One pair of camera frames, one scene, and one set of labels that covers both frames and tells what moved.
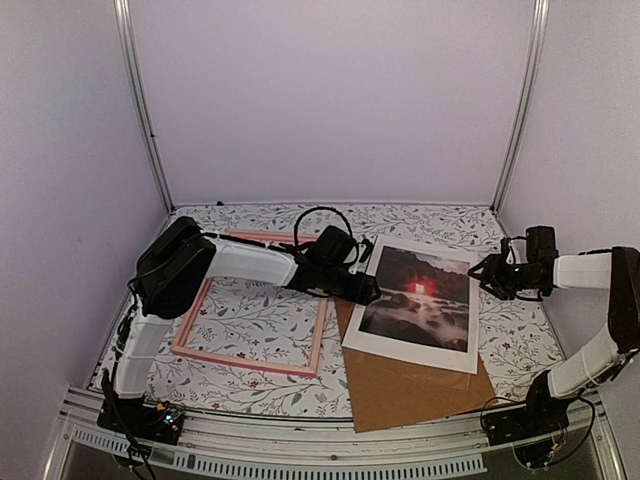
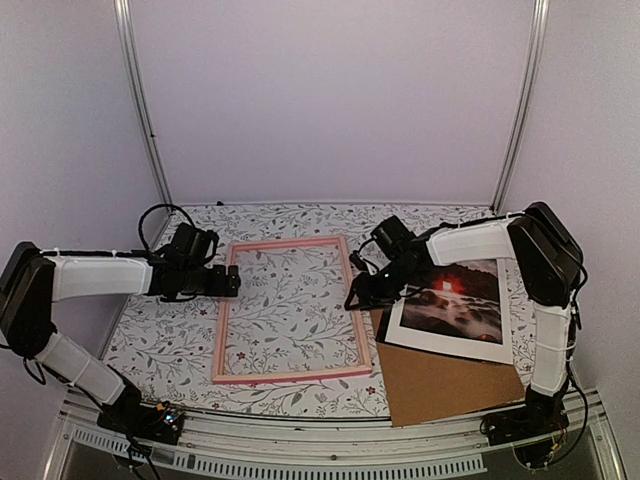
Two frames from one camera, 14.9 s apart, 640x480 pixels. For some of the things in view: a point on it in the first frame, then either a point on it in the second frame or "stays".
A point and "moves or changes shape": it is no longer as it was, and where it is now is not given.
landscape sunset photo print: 423,299 moves or changes shape
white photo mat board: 428,307 moves or changes shape
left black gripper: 363,293 → 218,288
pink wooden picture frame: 195,318 → 243,377
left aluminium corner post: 122,10 stays
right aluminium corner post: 540,27 stays
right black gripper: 498,290 → 366,294
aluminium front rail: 371,447 stays
